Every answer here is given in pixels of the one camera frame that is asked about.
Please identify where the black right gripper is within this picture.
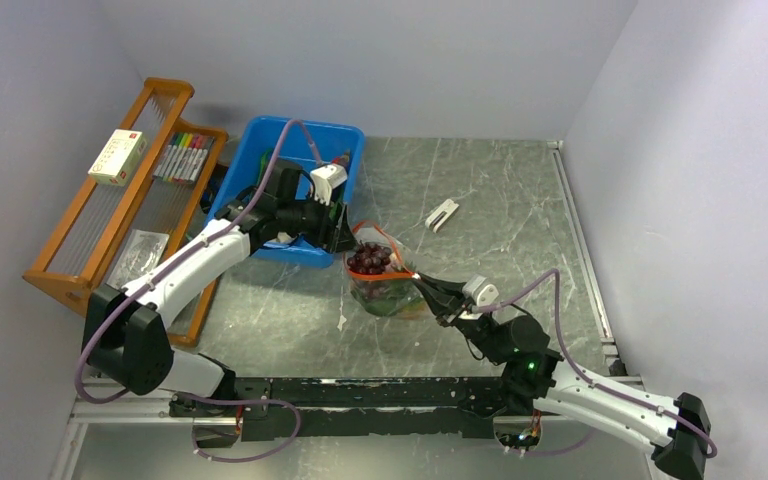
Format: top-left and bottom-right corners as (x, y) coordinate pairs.
(414, 273), (507, 365)

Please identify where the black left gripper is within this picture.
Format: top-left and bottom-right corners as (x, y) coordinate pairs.
(277, 188), (358, 253)

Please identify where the dark toy grape bunch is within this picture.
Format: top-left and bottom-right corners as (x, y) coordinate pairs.
(345, 242), (393, 275)

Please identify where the clear zip top bag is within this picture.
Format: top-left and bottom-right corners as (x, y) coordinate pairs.
(342, 221), (427, 320)

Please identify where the orange toy pineapple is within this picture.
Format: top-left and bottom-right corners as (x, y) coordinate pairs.
(362, 294), (425, 320)

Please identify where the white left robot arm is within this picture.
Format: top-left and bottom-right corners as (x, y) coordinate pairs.
(80, 159), (356, 416)

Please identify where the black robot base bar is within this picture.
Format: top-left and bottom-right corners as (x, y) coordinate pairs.
(169, 355), (564, 443)

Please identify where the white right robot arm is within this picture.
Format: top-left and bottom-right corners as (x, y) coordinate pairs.
(411, 272), (718, 479)

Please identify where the white stapler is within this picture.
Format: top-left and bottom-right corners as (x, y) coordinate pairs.
(424, 198), (460, 233)

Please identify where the purple toy eggplant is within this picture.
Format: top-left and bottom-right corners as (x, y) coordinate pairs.
(332, 150), (351, 170)

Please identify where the long green toy bean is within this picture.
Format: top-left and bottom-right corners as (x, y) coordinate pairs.
(258, 149), (273, 182)

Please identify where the blue plastic bin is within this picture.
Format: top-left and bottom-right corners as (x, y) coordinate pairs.
(209, 116), (366, 269)

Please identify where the coloured marker set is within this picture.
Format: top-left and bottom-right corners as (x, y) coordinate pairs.
(152, 132), (215, 184)

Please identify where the clear packaged item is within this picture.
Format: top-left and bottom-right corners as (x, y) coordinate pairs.
(105, 229), (169, 288)

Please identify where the white cardboard box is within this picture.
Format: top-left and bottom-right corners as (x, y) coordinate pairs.
(87, 129), (147, 186)

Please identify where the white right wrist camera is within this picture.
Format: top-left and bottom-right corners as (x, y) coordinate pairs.
(462, 274), (499, 307)

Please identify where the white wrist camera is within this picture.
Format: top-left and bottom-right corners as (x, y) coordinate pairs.
(310, 163), (348, 206)
(462, 274), (499, 307)

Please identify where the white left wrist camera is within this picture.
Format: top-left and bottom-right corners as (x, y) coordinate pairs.
(310, 163), (348, 206)

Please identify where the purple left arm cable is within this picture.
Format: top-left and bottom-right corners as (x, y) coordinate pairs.
(73, 119), (326, 464)

